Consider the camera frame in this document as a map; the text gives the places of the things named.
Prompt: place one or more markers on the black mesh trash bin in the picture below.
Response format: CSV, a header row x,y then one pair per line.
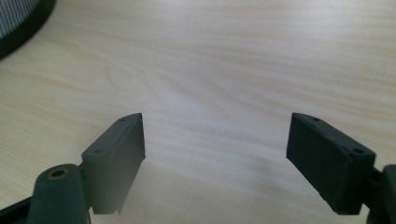
x,y
18,21

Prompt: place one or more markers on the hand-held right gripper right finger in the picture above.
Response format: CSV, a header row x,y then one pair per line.
x,y
330,161

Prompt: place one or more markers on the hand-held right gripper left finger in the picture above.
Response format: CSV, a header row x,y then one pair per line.
x,y
115,161

